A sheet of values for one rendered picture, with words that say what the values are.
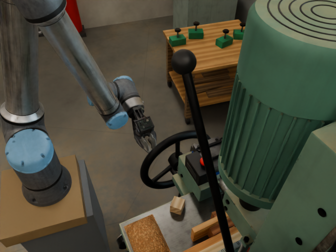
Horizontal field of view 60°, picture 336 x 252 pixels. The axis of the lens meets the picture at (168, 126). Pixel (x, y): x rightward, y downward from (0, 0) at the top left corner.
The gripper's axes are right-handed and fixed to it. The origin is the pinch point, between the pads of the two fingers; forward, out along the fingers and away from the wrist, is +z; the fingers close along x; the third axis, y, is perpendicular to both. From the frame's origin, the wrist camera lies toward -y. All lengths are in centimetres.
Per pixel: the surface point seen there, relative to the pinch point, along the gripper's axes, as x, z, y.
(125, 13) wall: 71, -211, -140
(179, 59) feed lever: -12, 14, 85
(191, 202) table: -3.3, 27.0, 32.0
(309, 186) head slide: -4, 35, 83
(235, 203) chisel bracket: 0, 33, 52
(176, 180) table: -2.7, 18.6, 25.7
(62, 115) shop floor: -31, -88, -106
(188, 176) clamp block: -1.1, 20.0, 33.2
